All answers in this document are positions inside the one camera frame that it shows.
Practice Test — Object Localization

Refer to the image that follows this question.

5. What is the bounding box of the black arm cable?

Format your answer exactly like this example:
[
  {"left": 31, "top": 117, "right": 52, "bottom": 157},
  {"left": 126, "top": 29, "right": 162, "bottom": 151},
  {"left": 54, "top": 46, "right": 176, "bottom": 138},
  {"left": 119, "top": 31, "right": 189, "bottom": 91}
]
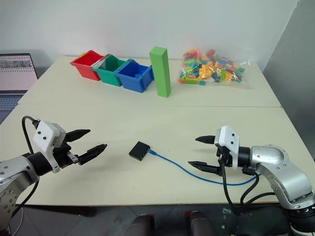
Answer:
[
  {"left": 219, "top": 147, "right": 280, "bottom": 217},
  {"left": 10, "top": 115, "right": 41, "bottom": 218}
]

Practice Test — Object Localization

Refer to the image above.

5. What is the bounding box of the white card in bin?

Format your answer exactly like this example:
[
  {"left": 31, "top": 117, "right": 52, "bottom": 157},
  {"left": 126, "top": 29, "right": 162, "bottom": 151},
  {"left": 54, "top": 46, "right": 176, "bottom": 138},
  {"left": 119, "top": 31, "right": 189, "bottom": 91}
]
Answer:
[{"left": 91, "top": 56, "right": 109, "bottom": 72}]

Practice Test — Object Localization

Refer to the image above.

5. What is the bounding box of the grey partition panel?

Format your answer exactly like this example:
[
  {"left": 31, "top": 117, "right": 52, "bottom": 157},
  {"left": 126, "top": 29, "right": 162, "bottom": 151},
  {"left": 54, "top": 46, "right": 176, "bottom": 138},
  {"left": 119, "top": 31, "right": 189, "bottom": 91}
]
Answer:
[{"left": 261, "top": 0, "right": 315, "bottom": 160}]

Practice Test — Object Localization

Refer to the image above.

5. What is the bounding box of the tall green block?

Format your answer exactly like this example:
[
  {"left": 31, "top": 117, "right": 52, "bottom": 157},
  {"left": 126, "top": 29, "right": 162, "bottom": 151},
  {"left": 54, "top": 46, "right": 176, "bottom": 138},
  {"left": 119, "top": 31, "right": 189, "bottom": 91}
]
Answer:
[{"left": 149, "top": 46, "right": 171, "bottom": 98}]

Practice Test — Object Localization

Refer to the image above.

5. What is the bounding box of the grey laptop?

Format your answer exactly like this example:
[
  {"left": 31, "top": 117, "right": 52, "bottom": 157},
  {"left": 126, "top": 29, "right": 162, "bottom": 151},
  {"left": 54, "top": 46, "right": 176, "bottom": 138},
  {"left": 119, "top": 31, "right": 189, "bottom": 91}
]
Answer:
[{"left": 0, "top": 53, "right": 39, "bottom": 125}]

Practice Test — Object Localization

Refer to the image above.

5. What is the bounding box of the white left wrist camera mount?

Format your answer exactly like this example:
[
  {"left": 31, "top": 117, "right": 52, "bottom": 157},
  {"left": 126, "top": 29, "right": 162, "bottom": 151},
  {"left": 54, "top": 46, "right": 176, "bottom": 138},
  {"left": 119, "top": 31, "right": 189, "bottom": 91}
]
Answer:
[{"left": 32, "top": 120, "right": 67, "bottom": 174}]

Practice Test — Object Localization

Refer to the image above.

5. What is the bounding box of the red plastic bin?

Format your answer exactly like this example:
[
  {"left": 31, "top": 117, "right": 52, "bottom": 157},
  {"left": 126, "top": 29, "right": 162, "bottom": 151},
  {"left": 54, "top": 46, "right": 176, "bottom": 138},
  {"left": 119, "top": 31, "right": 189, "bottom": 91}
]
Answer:
[{"left": 70, "top": 50, "right": 110, "bottom": 81}]

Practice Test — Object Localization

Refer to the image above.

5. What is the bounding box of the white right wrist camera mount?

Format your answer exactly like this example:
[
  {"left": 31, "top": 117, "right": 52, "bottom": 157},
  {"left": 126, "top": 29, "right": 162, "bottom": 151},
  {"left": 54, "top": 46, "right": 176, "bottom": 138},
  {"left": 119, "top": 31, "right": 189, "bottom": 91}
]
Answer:
[{"left": 214, "top": 125, "right": 240, "bottom": 171}]

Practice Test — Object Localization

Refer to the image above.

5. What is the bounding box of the blue plastic bin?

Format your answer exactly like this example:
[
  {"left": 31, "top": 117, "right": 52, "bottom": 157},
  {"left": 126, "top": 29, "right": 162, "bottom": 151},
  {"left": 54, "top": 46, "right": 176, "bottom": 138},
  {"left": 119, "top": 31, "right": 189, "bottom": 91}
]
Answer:
[{"left": 114, "top": 59, "right": 155, "bottom": 94}]

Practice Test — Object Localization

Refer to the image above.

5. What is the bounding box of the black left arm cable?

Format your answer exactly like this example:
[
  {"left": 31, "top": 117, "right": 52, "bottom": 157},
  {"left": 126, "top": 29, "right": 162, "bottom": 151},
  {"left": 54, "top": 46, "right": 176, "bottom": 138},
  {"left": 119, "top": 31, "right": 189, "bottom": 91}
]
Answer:
[{"left": 10, "top": 115, "right": 41, "bottom": 218}]

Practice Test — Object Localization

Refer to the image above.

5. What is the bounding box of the green plastic bin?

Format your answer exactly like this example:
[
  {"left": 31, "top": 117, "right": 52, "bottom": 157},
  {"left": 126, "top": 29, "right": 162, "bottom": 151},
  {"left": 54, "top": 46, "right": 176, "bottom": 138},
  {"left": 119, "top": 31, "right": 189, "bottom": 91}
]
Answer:
[{"left": 92, "top": 54, "right": 128, "bottom": 87}]

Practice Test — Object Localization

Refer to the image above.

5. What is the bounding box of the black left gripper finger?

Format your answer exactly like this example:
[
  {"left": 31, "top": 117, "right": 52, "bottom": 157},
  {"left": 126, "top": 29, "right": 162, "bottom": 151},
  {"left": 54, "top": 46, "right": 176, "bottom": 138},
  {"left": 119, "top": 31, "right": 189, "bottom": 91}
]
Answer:
[
  {"left": 65, "top": 128, "right": 91, "bottom": 144},
  {"left": 78, "top": 143, "right": 108, "bottom": 166}
]

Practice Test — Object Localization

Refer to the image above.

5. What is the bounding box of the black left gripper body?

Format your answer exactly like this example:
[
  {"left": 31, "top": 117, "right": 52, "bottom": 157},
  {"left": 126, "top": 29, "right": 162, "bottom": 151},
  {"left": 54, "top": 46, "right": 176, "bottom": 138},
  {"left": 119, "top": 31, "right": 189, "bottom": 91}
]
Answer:
[{"left": 52, "top": 139, "right": 81, "bottom": 171}]

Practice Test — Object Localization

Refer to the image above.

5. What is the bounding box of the blue cable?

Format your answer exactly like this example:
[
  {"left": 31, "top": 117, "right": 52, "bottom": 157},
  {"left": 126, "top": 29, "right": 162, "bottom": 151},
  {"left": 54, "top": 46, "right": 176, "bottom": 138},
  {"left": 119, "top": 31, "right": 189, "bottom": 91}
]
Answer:
[{"left": 148, "top": 148, "right": 262, "bottom": 186}]

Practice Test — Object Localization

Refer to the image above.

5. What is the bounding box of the small black box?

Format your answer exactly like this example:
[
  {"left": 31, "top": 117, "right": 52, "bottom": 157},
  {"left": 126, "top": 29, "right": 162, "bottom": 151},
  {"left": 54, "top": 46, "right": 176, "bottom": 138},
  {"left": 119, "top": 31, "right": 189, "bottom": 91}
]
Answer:
[{"left": 128, "top": 141, "right": 151, "bottom": 162}]

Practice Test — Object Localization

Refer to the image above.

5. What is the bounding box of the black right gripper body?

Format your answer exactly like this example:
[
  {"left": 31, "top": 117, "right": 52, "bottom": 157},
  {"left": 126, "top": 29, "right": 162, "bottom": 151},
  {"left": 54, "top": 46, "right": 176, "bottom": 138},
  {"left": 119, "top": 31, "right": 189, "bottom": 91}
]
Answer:
[{"left": 216, "top": 145, "right": 233, "bottom": 177}]

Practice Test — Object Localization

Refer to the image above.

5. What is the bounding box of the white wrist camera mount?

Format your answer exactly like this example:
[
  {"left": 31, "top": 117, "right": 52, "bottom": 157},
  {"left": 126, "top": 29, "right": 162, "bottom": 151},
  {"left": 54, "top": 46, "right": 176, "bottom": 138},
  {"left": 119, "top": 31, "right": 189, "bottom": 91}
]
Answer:
[
  {"left": 214, "top": 125, "right": 240, "bottom": 171},
  {"left": 32, "top": 120, "right": 67, "bottom": 174}
]

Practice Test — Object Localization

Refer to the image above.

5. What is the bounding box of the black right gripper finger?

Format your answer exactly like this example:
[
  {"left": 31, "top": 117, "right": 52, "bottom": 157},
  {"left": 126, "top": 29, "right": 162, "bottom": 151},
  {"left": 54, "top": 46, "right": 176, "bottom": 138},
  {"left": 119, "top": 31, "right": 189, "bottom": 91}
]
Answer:
[
  {"left": 195, "top": 135, "right": 217, "bottom": 145},
  {"left": 188, "top": 160, "right": 221, "bottom": 176}
]

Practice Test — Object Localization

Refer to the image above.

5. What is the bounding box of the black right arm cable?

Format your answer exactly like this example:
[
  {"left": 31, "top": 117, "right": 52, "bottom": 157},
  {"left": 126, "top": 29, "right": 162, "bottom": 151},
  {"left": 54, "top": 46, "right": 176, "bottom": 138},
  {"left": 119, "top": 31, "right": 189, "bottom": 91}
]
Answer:
[{"left": 219, "top": 147, "right": 280, "bottom": 217}]

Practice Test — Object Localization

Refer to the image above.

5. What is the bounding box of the dark rounded shape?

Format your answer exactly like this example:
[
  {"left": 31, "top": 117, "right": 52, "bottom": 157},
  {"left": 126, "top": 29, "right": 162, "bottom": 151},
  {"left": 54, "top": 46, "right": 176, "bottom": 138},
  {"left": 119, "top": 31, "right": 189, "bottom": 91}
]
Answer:
[
  {"left": 189, "top": 210, "right": 217, "bottom": 236},
  {"left": 125, "top": 214, "right": 156, "bottom": 236}
]

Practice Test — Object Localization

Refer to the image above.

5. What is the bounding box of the clear bag of colourful bricks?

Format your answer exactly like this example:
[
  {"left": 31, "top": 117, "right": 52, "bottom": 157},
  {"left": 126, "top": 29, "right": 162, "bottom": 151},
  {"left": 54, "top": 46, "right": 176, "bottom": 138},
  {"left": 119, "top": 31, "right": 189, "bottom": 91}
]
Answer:
[{"left": 177, "top": 48, "right": 253, "bottom": 87}]

